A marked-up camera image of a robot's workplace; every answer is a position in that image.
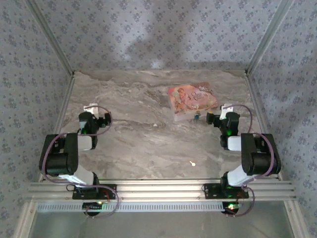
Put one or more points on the pink printed pouch bag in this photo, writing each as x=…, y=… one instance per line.
x=190, y=99

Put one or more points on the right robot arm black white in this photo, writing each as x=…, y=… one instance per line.
x=257, y=158

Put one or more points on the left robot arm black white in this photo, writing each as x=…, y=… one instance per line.
x=62, y=158

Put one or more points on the left controller board green light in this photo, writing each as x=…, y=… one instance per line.
x=92, y=205

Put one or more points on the controller board green light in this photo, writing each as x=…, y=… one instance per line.
x=92, y=205
x=231, y=207

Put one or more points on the right controller board green light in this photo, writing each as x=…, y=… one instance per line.
x=231, y=207

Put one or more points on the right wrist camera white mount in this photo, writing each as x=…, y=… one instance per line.
x=226, y=108

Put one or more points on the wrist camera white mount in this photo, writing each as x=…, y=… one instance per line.
x=226, y=108
x=90, y=108

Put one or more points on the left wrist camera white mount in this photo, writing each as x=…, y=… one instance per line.
x=90, y=108

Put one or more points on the aluminium table side rail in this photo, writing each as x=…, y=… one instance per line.
x=260, y=111
x=63, y=111

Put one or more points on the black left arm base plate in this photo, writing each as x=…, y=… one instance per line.
x=109, y=192

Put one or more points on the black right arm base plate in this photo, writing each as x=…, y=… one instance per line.
x=211, y=191

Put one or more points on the aluminium mounting rail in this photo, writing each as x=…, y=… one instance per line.
x=158, y=189

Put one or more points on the aluminium frame post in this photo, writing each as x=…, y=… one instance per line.
x=52, y=39
x=268, y=39

